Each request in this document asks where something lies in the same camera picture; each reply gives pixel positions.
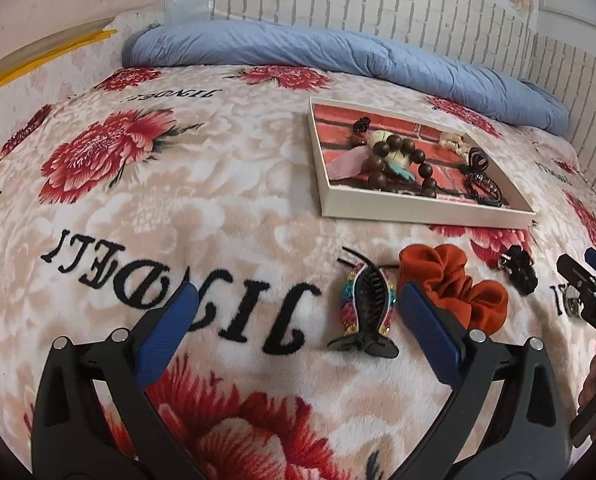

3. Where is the board with yellow tape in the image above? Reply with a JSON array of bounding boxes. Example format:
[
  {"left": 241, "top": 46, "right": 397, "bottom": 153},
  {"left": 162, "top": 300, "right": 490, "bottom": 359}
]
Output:
[{"left": 0, "top": 16, "right": 118, "bottom": 102}]

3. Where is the brown wooden bead bracelet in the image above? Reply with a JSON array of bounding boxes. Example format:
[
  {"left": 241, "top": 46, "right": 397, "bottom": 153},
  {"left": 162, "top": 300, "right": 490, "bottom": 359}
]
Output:
[{"left": 363, "top": 136, "right": 442, "bottom": 199}]

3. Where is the cream tray with brick lining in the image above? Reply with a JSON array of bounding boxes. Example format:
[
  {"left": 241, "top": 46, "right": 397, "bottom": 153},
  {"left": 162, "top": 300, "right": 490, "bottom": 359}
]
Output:
[{"left": 308, "top": 98, "right": 537, "bottom": 222}]

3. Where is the orange fabric scrunchie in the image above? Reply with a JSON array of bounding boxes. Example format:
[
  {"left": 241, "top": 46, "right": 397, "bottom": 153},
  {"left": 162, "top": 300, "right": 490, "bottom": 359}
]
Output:
[{"left": 397, "top": 243, "right": 510, "bottom": 337}]

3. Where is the black hair tie with charm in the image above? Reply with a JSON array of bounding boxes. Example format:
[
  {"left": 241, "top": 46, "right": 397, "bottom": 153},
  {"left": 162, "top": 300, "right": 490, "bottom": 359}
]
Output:
[{"left": 498, "top": 246, "right": 538, "bottom": 295}]

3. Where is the black braided cord bracelet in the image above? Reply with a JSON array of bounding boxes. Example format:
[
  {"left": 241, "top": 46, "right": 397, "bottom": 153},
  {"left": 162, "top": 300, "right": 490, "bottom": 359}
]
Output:
[{"left": 460, "top": 146, "right": 503, "bottom": 207}]

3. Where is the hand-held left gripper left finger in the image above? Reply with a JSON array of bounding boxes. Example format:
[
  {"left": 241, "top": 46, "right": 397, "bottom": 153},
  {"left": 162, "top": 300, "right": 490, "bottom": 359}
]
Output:
[{"left": 32, "top": 281, "right": 200, "bottom": 480}]

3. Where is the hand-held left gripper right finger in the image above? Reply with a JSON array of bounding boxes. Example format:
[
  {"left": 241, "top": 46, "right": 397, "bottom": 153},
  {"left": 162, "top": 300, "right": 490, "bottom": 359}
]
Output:
[{"left": 399, "top": 280, "right": 569, "bottom": 480}]

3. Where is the black plastic hair claw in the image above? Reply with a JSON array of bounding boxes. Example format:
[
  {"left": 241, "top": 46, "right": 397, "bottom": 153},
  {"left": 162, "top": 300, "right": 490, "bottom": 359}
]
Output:
[{"left": 350, "top": 116, "right": 374, "bottom": 144}]

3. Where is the silver white bangle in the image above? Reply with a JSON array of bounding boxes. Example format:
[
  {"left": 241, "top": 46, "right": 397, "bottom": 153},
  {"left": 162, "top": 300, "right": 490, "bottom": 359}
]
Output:
[{"left": 563, "top": 285, "right": 587, "bottom": 319}]

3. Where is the rolled blue duvet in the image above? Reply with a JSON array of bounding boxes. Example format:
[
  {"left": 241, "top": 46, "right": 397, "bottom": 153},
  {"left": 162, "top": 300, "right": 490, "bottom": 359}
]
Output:
[{"left": 122, "top": 22, "right": 570, "bottom": 137}]

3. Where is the rainbow beaded hair claw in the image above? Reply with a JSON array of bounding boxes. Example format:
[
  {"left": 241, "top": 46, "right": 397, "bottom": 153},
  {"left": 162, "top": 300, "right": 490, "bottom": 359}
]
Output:
[{"left": 327, "top": 246, "right": 400, "bottom": 360}]

